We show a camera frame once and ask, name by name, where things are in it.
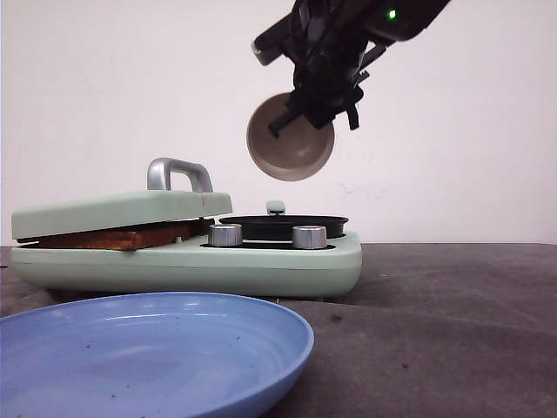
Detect white bread slice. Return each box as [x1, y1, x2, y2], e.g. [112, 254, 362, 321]
[17, 219, 206, 251]

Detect silver control knob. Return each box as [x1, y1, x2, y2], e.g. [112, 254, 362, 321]
[292, 226, 327, 250]
[208, 224, 243, 247]

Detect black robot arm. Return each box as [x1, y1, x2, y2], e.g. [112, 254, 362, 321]
[252, 0, 447, 136]

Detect black round frying pan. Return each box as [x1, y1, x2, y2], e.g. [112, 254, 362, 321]
[219, 206, 349, 241]

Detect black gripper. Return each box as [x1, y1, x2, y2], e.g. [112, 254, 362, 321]
[267, 1, 387, 138]

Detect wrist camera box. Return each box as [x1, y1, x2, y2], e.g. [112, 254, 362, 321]
[252, 12, 305, 65]

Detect blue plastic plate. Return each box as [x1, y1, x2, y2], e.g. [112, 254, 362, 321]
[1, 293, 314, 417]

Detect beige ribbed bowl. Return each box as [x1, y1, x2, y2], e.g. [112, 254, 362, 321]
[246, 93, 335, 181]

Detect right silver control knob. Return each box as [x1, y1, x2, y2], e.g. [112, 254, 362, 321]
[292, 226, 327, 250]

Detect mint green breakfast maker base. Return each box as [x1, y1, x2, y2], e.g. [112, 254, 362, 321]
[11, 233, 362, 298]

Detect breakfast maker hinged lid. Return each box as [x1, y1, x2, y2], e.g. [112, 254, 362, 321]
[11, 158, 232, 241]

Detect left silver control knob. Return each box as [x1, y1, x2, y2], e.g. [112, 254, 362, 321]
[208, 224, 243, 247]

